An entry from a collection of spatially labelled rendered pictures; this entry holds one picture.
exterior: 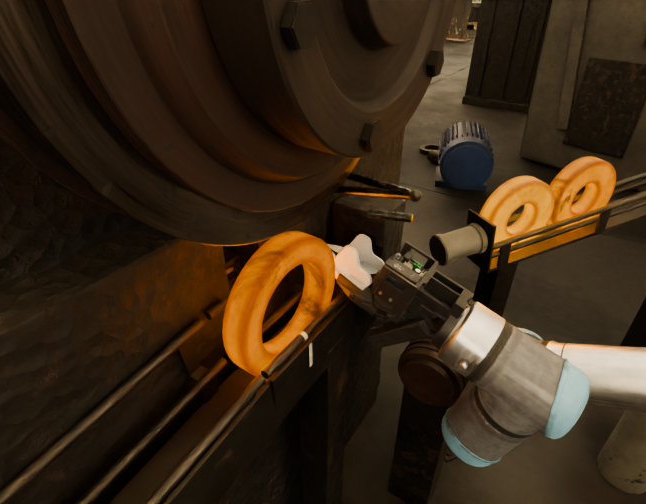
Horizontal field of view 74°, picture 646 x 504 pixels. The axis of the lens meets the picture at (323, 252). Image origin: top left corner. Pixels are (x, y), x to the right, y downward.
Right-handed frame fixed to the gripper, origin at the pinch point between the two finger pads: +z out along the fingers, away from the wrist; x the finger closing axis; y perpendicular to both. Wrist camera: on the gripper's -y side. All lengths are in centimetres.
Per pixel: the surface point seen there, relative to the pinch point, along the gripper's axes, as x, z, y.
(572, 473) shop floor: -44, -69, -56
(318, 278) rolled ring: 6.7, -2.3, 1.7
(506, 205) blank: -32.3, -16.9, 4.8
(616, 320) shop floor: -118, -74, -55
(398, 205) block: -11.8, -3.5, 6.0
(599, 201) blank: -53, -31, 6
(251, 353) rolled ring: 20.6, -3.2, 0.2
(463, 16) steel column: -824, 227, -111
